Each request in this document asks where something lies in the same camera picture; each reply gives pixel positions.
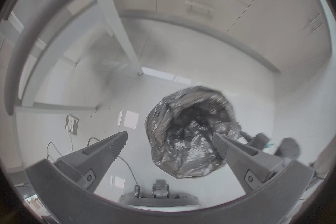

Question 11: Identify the beige cabinet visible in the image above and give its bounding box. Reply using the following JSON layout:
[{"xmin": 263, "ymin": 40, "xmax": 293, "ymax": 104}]
[{"xmin": 45, "ymin": 0, "xmax": 333, "ymax": 74}]

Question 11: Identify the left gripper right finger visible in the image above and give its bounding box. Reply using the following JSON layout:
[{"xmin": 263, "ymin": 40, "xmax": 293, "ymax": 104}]
[{"xmin": 212, "ymin": 132, "xmax": 284, "ymax": 191}]

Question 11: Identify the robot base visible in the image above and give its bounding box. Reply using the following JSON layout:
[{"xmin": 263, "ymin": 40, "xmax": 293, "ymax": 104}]
[{"xmin": 117, "ymin": 178, "xmax": 203, "ymax": 212}]

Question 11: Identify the black plastic bag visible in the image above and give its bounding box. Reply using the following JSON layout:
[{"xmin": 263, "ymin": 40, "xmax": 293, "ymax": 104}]
[{"xmin": 145, "ymin": 86, "xmax": 242, "ymax": 179}]

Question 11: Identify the white cable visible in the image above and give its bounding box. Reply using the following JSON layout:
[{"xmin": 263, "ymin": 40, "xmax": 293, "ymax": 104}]
[{"xmin": 67, "ymin": 124, "xmax": 74, "ymax": 154}]

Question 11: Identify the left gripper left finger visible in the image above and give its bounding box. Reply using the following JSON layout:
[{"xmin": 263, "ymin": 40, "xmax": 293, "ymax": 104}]
[{"xmin": 54, "ymin": 131, "xmax": 129, "ymax": 194}]

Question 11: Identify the grey chair with white legs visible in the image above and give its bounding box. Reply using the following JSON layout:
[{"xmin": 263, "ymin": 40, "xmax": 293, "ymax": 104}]
[{"xmin": 0, "ymin": 0, "xmax": 144, "ymax": 116}]

